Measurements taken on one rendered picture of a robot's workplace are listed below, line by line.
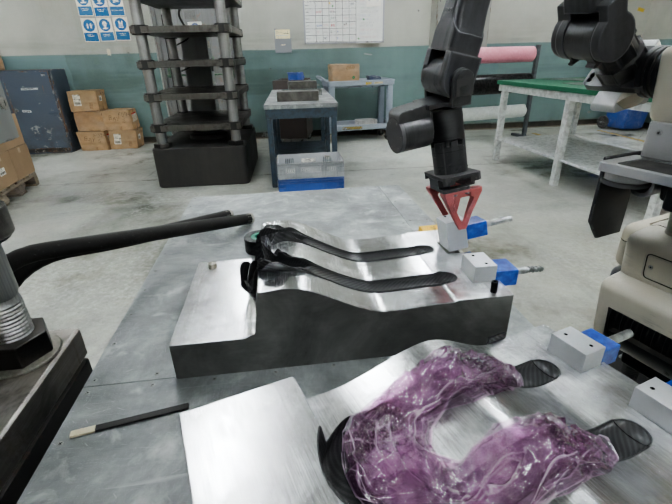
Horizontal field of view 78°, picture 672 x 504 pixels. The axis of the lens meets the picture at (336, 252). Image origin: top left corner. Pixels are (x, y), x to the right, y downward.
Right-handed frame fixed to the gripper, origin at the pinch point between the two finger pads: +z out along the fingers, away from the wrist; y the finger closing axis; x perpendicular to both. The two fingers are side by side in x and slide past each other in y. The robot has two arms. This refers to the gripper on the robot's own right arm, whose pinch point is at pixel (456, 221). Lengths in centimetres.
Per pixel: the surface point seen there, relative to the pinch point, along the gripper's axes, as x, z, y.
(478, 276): -2.3, 5.3, 13.0
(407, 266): -11.2, 4.4, 5.1
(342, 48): 85, -106, -619
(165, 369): -52, 8, 14
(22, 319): -73, -2, 7
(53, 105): -334, -103, -589
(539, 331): 2.4, 11.8, 21.3
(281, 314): -32.6, 1.9, 17.6
